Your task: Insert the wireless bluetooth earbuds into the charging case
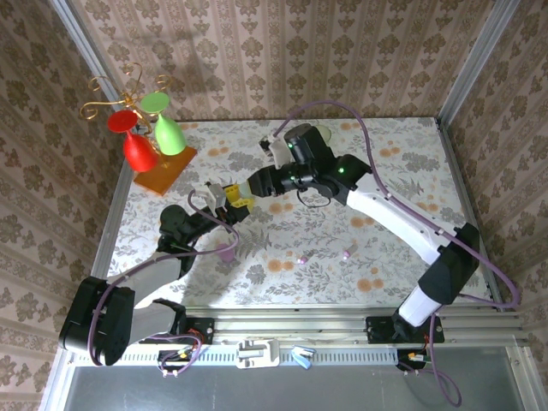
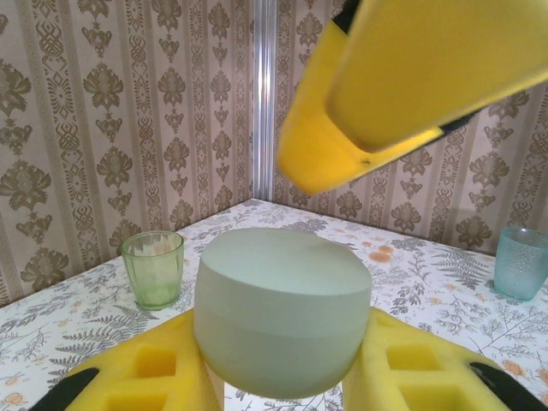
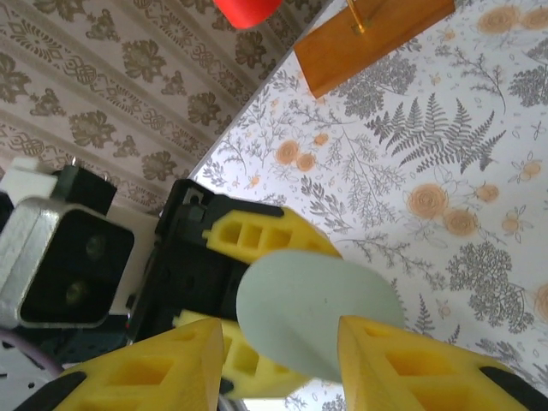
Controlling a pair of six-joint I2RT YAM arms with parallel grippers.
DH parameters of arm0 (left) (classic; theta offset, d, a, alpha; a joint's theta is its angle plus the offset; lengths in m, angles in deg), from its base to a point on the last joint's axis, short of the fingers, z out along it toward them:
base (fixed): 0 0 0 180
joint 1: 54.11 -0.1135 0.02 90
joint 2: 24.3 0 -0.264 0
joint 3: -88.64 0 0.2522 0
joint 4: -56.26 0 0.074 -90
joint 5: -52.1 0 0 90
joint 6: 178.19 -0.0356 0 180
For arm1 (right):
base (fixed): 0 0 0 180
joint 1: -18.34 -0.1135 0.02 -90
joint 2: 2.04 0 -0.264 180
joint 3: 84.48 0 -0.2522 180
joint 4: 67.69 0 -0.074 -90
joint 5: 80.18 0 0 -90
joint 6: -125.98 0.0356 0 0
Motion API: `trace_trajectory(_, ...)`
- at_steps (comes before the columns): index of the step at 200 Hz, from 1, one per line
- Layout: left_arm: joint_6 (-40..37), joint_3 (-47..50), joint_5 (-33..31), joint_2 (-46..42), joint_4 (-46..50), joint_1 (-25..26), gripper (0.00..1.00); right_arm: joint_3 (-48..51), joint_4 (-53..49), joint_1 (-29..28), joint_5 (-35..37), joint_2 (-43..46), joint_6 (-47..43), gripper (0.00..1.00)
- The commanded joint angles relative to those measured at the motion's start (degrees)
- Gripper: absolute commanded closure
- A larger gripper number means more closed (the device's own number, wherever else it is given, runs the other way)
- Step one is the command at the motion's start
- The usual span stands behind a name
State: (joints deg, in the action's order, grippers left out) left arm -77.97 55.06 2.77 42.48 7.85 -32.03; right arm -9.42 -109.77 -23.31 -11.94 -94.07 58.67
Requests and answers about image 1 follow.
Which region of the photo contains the right arm board with wires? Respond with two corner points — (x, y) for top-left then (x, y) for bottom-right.
(396, 348), (429, 372)

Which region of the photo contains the red plastic wine glass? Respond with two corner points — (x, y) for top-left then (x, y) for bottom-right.
(106, 110), (160, 173)

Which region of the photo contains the aluminium frame post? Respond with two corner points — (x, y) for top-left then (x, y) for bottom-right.
(438, 0), (528, 125)
(49, 0), (125, 99)

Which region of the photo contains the gold wire cup rack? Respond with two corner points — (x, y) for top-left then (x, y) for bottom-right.
(80, 63), (198, 197)

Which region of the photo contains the green plastic wine glass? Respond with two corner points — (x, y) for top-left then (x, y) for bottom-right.
(140, 92), (188, 157)

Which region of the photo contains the white plastic clamp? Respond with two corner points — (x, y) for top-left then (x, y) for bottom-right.
(235, 338), (280, 369)

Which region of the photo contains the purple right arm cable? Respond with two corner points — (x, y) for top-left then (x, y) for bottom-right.
(271, 100), (522, 407)

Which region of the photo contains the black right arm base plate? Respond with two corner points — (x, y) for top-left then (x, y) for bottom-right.
(365, 315), (445, 344)

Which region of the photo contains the floral patterned tablecloth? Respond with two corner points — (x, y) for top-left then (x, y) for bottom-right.
(106, 117), (493, 307)

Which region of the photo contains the pink earbud charging case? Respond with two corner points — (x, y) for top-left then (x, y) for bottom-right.
(216, 242), (238, 264)

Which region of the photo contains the grey metal sheet panel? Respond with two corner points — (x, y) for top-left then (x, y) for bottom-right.
(63, 347), (532, 411)

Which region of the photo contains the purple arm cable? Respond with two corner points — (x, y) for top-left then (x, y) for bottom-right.
(87, 189), (240, 378)
(271, 100), (522, 407)

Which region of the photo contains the grey slotted cable duct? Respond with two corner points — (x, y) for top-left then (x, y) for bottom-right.
(68, 347), (399, 367)

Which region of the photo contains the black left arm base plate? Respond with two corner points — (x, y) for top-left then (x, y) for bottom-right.
(139, 317), (215, 345)

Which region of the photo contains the blue clip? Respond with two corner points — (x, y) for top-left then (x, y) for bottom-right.
(290, 345), (317, 370)

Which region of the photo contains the aluminium table edge rail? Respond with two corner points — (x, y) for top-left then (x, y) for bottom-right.
(434, 117), (507, 312)
(92, 162), (134, 271)

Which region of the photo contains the left arm board with wires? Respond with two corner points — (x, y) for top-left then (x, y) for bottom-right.
(158, 348), (202, 373)

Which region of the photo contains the arm board with wires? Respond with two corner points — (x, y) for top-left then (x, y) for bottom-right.
(396, 348), (429, 372)
(158, 348), (202, 373)

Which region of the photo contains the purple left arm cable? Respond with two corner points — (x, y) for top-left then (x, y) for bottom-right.
(87, 189), (240, 378)

